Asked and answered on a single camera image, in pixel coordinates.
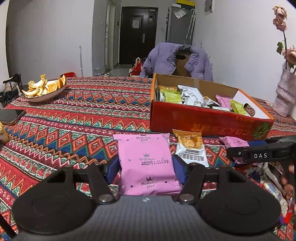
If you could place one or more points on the dried pink flowers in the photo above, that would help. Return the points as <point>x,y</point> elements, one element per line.
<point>289,54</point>

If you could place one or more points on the pink textured vase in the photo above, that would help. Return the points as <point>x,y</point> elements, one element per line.
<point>285,91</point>

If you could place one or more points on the yellow box on fridge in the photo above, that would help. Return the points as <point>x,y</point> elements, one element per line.
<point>186,2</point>

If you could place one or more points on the dark entrance door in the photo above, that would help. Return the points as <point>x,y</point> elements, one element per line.
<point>138,29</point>

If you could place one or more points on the white mop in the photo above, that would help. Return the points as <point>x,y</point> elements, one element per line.
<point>81,62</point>

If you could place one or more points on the orange white snack packet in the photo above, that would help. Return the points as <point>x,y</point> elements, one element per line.
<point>190,147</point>

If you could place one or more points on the pink snack packet in box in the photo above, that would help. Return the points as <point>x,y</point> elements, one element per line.
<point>224,101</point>

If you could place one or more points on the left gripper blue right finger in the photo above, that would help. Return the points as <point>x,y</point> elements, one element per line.
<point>180,169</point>

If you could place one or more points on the red cardboard snack box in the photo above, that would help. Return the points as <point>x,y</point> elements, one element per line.
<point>166,117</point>

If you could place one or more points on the plate of orange peels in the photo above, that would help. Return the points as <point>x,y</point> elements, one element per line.
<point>44,90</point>

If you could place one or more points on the grey refrigerator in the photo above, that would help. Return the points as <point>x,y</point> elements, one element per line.
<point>180,24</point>

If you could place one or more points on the red bag on floor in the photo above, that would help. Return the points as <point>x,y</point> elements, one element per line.
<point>137,67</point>

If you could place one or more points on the white printed snack packet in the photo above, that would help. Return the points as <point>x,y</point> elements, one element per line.
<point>191,96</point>

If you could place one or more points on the green packet in box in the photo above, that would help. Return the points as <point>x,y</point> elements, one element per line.
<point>238,107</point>

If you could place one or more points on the purple puffer jacket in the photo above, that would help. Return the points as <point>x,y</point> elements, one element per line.
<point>175,59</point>

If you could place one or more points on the brown wooden chair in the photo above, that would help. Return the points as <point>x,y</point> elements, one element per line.
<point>181,59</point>

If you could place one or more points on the green white protein bar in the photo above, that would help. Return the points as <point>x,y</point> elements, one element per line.
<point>171,96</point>

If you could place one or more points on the pink Delicious food packet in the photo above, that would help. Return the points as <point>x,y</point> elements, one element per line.
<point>146,165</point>

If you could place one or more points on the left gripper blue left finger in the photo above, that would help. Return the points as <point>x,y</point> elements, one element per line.
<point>112,168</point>

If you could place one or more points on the red plastic bucket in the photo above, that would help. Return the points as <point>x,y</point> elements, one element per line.
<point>69,74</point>

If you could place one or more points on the black smartphone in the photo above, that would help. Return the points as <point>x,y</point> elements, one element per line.
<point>11,116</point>

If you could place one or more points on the patterned red tablecloth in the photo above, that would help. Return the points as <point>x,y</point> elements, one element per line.
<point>76,128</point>

